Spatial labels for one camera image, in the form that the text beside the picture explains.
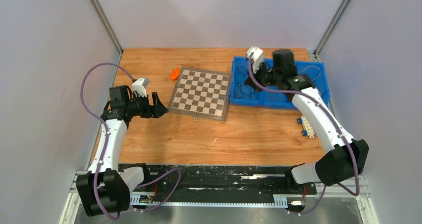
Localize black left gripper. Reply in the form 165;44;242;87
125;92;168;119

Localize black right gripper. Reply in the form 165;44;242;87
244;60;281;93

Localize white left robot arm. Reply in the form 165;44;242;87
76;86;168;217

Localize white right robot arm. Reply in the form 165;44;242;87
245;46;369;193

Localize blue plastic divided bin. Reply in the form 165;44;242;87
230;56;330;110

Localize orange plastic piece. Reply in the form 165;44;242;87
170;68;180;81

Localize wooden chessboard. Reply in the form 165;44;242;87
168;67;232;122

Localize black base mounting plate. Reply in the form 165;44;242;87
132;164;322;201

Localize white toy car blue wheels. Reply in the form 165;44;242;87
297;115;316;139

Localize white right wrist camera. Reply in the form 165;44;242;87
245;46;264;74

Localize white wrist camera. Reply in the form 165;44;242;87
131;77;149;98
245;46;264;74

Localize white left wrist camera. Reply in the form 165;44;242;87
131;77;149;98

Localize right aluminium frame post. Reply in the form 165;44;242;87
313;0;352;59

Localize white slotted cable duct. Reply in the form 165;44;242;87
129;194;288;208

